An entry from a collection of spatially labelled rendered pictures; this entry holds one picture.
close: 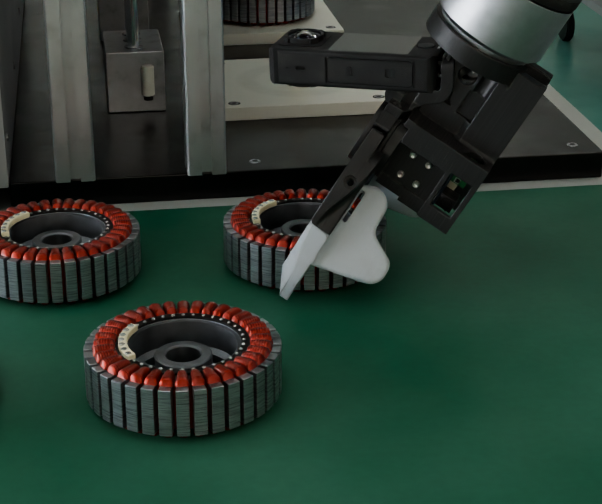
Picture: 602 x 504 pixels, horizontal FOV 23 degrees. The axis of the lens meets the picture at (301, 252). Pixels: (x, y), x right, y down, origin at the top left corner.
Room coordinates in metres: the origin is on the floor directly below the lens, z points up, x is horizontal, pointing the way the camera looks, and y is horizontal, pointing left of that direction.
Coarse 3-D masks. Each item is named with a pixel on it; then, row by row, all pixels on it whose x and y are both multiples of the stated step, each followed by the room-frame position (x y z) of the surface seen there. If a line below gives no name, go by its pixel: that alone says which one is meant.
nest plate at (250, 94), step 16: (224, 64) 1.32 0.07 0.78; (240, 64) 1.32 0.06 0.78; (256, 64) 1.32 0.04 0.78; (240, 80) 1.26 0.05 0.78; (256, 80) 1.26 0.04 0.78; (240, 96) 1.22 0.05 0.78; (256, 96) 1.22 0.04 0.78; (272, 96) 1.22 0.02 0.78; (288, 96) 1.22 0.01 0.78; (304, 96) 1.22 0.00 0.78; (320, 96) 1.22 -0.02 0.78; (336, 96) 1.22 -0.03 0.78; (352, 96) 1.22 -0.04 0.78; (368, 96) 1.22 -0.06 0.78; (384, 96) 1.22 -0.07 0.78; (240, 112) 1.18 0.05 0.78; (256, 112) 1.19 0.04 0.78; (272, 112) 1.19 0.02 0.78; (288, 112) 1.19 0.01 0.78; (304, 112) 1.19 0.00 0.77; (320, 112) 1.20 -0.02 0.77; (336, 112) 1.20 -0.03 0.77; (352, 112) 1.20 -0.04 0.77; (368, 112) 1.20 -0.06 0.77
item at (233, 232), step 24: (288, 192) 0.97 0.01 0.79; (312, 192) 0.97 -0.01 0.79; (240, 216) 0.92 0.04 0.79; (264, 216) 0.94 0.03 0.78; (288, 216) 0.96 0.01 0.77; (312, 216) 0.96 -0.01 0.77; (384, 216) 0.93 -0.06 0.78; (240, 240) 0.89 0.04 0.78; (264, 240) 0.89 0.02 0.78; (288, 240) 0.88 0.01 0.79; (384, 240) 0.91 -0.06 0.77; (240, 264) 0.90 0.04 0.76; (264, 264) 0.88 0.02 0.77; (312, 288) 0.87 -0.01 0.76; (336, 288) 0.88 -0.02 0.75
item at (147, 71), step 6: (144, 66) 1.20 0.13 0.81; (150, 66) 1.20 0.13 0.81; (144, 72) 1.20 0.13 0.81; (150, 72) 1.20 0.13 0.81; (144, 78) 1.20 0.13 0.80; (150, 78) 1.20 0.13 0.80; (144, 84) 1.20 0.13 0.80; (150, 84) 1.20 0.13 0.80; (144, 90) 1.20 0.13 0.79; (150, 90) 1.20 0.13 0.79; (144, 96) 1.20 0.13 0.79; (150, 96) 1.20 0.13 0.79
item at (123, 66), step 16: (112, 32) 1.27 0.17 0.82; (144, 32) 1.27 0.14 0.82; (112, 48) 1.22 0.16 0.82; (128, 48) 1.22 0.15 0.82; (144, 48) 1.22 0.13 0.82; (160, 48) 1.22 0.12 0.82; (112, 64) 1.21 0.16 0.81; (128, 64) 1.21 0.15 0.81; (144, 64) 1.21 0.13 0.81; (160, 64) 1.21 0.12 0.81; (112, 80) 1.21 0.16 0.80; (128, 80) 1.21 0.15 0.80; (160, 80) 1.21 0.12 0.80; (112, 96) 1.21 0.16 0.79; (128, 96) 1.21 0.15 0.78; (160, 96) 1.21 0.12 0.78; (112, 112) 1.21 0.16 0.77
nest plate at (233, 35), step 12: (324, 12) 1.52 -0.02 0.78; (228, 24) 1.47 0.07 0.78; (240, 24) 1.47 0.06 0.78; (288, 24) 1.47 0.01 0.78; (300, 24) 1.47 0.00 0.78; (312, 24) 1.47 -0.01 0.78; (324, 24) 1.47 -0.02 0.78; (336, 24) 1.47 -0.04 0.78; (228, 36) 1.43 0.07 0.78; (240, 36) 1.43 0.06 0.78; (252, 36) 1.43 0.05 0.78; (264, 36) 1.43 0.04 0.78; (276, 36) 1.43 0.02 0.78
